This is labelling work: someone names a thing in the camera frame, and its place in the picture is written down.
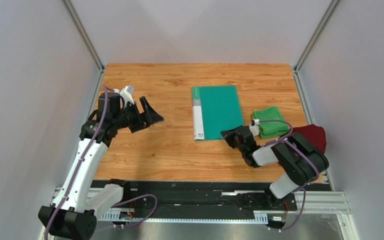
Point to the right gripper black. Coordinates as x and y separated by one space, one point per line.
240 139

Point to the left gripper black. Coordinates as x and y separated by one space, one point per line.
150 116

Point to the green file folder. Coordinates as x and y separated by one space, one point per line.
215 109

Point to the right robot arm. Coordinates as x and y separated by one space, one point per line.
301 161

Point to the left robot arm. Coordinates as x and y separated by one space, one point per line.
85 166

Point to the green folded cloth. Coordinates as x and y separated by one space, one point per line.
271 122

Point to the dark red hat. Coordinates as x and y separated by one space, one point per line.
314 134

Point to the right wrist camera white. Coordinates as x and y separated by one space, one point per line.
254 129

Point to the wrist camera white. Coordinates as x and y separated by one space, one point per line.
254 129
125 93

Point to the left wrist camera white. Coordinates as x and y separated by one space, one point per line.
125 93

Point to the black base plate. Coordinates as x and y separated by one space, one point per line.
194 200

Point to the right aluminium frame post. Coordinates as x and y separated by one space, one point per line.
324 21

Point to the aluminium frame post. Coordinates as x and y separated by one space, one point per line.
76 20
324 21

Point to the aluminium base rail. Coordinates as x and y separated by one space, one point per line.
314 199

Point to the left aluminium frame post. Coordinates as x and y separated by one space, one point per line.
76 20

